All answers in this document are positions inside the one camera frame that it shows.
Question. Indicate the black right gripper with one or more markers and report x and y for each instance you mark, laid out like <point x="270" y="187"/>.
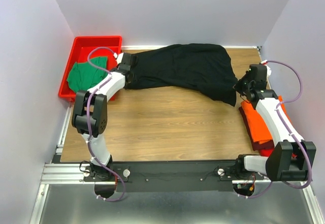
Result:
<point x="237" y="85"/>

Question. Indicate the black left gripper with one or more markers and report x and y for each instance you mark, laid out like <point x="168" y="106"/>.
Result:
<point x="130" y="83"/>

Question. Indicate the black t shirt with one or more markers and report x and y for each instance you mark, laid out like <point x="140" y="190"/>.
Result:
<point x="205" y="68"/>

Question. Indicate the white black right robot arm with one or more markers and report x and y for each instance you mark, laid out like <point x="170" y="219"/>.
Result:
<point x="279" y="166"/>

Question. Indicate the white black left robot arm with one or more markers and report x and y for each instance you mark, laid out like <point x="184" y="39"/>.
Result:
<point x="90" y="114"/>

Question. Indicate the green crumpled t shirt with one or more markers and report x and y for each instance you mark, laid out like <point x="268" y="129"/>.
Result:
<point x="84" y="76"/>

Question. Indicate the red plastic bin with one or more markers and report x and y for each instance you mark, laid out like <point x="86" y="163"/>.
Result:
<point x="80" y="50"/>

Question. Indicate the orange folded t shirt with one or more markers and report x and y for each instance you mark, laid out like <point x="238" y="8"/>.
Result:
<point x="258" y="128"/>

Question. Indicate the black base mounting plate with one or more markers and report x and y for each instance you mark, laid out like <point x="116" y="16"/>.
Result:
<point x="169" y="176"/>

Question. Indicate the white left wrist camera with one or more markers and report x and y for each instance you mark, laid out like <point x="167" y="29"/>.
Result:
<point x="118" y="57"/>

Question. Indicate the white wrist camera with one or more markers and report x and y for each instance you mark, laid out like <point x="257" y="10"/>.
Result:
<point x="269" y="71"/>
<point x="118" y="57"/>

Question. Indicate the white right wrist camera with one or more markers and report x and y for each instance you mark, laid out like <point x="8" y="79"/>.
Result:
<point x="269" y="71"/>

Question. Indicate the aluminium frame rail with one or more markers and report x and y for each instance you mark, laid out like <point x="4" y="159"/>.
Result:
<point x="62" y="174"/>

